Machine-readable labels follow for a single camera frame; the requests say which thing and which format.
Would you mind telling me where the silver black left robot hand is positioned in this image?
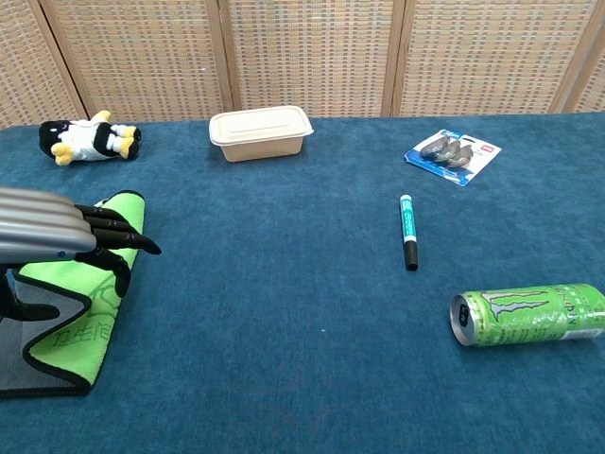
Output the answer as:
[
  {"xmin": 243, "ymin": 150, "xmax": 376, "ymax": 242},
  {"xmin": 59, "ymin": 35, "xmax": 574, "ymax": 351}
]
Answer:
[{"xmin": 0, "ymin": 185, "xmax": 163, "ymax": 323}]

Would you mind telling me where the grey green microfibre cloth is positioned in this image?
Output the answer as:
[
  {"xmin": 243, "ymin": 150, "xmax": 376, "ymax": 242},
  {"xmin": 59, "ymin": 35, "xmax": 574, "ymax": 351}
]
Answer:
[{"xmin": 0, "ymin": 189, "xmax": 147, "ymax": 398}]

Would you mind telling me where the black white penguin plush toy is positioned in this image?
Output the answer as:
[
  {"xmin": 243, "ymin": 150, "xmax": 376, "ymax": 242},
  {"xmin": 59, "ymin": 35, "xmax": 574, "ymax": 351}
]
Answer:
[{"xmin": 37, "ymin": 110, "xmax": 143, "ymax": 166}]

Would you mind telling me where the beige lidded food container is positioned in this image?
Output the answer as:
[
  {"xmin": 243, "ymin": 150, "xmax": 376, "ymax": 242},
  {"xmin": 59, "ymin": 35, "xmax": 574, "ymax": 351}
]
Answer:
[{"xmin": 208, "ymin": 105, "xmax": 315, "ymax": 164}]

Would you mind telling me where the blue table cloth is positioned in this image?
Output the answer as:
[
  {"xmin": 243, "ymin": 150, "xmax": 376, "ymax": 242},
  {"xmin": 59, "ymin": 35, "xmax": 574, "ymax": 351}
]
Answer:
[{"xmin": 0, "ymin": 112, "xmax": 605, "ymax": 454}]

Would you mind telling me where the woven wooden folding screen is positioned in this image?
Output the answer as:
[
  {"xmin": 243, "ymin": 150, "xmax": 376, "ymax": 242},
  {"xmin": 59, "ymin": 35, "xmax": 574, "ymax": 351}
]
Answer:
[{"xmin": 0, "ymin": 0, "xmax": 605, "ymax": 129}]

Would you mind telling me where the teal marker pen black cap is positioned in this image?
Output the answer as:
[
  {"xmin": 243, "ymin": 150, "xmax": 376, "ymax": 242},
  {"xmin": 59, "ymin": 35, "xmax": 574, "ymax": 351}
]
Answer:
[{"xmin": 399, "ymin": 194, "xmax": 420, "ymax": 272}]

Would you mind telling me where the binder clip blister pack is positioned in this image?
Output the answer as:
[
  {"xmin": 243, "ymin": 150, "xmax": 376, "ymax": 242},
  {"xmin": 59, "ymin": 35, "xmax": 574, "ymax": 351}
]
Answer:
[{"xmin": 404, "ymin": 128, "xmax": 503, "ymax": 187}]

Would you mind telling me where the green energy drink can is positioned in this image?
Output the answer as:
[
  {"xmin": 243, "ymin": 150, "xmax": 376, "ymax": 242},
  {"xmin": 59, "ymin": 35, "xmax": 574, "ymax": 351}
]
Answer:
[{"xmin": 449, "ymin": 282, "xmax": 605, "ymax": 348}]

